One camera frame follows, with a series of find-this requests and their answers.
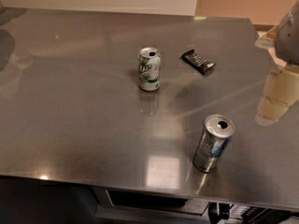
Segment green white soda can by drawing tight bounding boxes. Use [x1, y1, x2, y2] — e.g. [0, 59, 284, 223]
[138, 47, 161, 91]

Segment black snack bar wrapper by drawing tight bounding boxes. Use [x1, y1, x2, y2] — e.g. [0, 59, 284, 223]
[181, 49, 216, 75]

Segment silver blue redbull can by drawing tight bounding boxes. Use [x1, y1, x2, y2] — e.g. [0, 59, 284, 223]
[192, 114, 235, 173]

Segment metal drawer under table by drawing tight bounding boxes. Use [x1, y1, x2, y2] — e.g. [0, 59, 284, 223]
[93, 187, 209, 223]

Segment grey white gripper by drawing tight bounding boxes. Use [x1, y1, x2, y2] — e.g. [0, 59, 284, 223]
[255, 0, 299, 126]

